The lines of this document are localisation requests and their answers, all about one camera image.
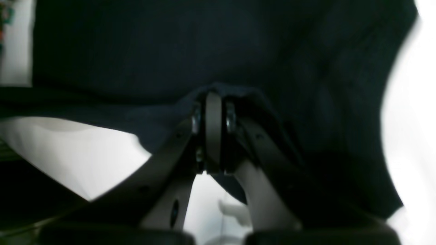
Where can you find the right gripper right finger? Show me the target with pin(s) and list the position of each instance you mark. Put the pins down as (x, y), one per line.
(286, 205)

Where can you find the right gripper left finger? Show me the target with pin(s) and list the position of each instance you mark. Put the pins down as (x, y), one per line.
(149, 207)

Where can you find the black T-shirt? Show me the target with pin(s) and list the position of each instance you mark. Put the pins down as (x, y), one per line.
(313, 72)

